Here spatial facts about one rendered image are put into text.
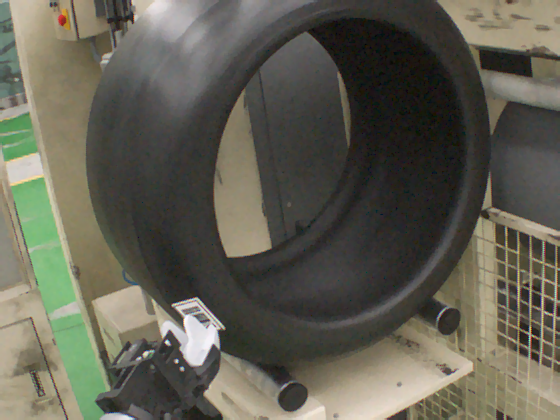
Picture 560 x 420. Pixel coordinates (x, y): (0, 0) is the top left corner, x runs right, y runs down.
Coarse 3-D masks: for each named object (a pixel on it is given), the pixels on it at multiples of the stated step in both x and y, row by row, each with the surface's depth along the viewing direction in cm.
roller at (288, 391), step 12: (228, 360) 114; (240, 360) 111; (240, 372) 112; (252, 372) 107; (264, 372) 105; (276, 372) 104; (264, 384) 104; (276, 384) 102; (288, 384) 101; (300, 384) 102; (276, 396) 101; (288, 396) 101; (300, 396) 102; (288, 408) 101
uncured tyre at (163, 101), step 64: (192, 0) 90; (256, 0) 86; (320, 0) 89; (384, 0) 93; (128, 64) 94; (192, 64) 85; (256, 64) 86; (384, 64) 127; (448, 64) 100; (128, 128) 88; (192, 128) 85; (384, 128) 132; (448, 128) 120; (128, 192) 88; (192, 192) 87; (384, 192) 133; (448, 192) 121; (128, 256) 96; (192, 256) 89; (256, 256) 128; (320, 256) 132; (384, 256) 127; (448, 256) 109; (256, 320) 95; (320, 320) 102; (384, 320) 106
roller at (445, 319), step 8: (432, 304) 115; (440, 304) 115; (424, 312) 115; (432, 312) 114; (440, 312) 113; (448, 312) 112; (456, 312) 113; (416, 320) 118; (424, 320) 116; (432, 320) 114; (440, 320) 112; (448, 320) 113; (456, 320) 114; (432, 328) 115; (440, 328) 113; (448, 328) 113; (456, 328) 114
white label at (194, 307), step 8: (176, 304) 93; (184, 304) 92; (192, 304) 92; (200, 304) 92; (184, 312) 93; (192, 312) 93; (200, 312) 93; (208, 312) 92; (200, 320) 94; (208, 320) 93; (216, 320) 93; (216, 328) 94; (224, 328) 94
